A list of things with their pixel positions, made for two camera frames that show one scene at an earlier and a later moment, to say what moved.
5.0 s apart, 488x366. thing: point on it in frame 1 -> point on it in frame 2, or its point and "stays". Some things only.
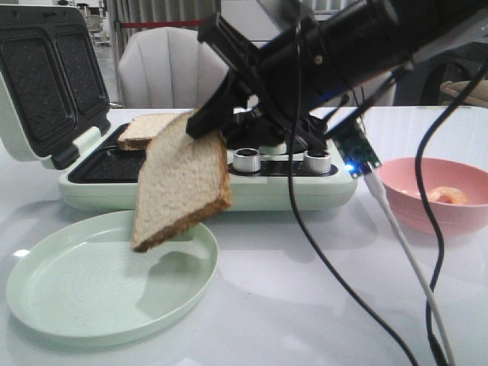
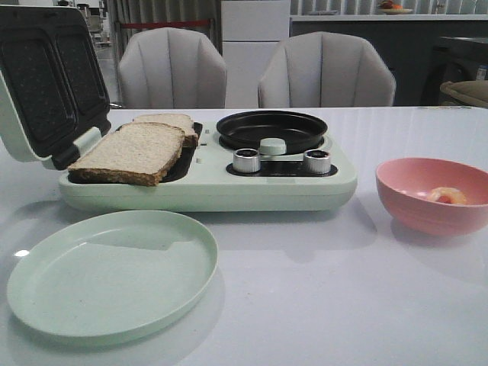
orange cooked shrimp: [447, 194] stays
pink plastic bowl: [457, 192] stays
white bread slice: [185, 181] -> [139, 153]
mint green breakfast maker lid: [53, 92] stays
